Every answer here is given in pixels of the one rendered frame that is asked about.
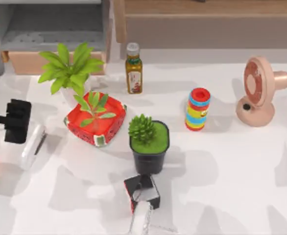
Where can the leafy plant in white pot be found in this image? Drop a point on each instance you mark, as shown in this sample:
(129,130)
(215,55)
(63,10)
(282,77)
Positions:
(68,71)

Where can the pale wooden drawer front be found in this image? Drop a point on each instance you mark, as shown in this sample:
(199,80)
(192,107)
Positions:
(31,62)

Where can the olive oil bottle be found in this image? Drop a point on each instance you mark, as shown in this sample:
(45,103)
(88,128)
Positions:
(134,73)

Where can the stack of coloured rings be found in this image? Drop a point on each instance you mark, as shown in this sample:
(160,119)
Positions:
(197,112)

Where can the pink table fan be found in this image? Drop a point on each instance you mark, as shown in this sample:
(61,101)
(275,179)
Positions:
(256,83)

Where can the green succulent in black pot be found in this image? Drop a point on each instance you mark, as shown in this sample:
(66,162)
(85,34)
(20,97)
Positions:
(149,149)

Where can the plant in red square pot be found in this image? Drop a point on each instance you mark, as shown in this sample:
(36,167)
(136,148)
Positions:
(94,122)

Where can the wooden cupboard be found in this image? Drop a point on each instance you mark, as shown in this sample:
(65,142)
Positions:
(207,27)

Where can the pale grey rounded box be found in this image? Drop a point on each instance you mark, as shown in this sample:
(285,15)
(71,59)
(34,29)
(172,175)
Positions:
(141,218)
(33,147)

